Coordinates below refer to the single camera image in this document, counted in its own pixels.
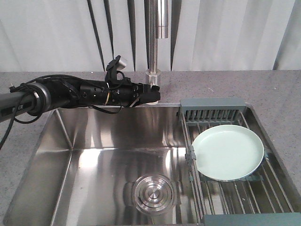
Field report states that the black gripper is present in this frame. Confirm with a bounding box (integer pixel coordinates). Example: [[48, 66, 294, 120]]
[[104, 82, 161, 107]]

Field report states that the light green round plate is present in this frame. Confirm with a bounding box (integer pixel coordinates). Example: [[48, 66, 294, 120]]
[[192, 125, 264, 181]]

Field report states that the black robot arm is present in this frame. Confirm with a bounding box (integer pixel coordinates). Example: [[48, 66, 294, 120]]
[[0, 74, 160, 121]]

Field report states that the stainless steel sink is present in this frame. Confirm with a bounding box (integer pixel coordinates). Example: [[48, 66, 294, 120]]
[[2, 103, 301, 226]]

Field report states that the stainless steel faucet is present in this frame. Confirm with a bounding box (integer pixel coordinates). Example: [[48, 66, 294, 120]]
[[145, 0, 169, 94]]

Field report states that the round steel sink drain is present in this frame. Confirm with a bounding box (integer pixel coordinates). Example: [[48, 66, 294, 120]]
[[122, 173, 182, 215]]

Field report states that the white pleated curtain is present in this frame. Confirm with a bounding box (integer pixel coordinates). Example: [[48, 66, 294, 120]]
[[0, 0, 301, 72]]

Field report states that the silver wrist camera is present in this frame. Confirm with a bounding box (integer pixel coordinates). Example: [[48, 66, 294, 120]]
[[106, 55, 127, 71]]

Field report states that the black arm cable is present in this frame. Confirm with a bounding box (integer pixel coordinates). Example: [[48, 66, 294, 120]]
[[0, 74, 132, 151]]

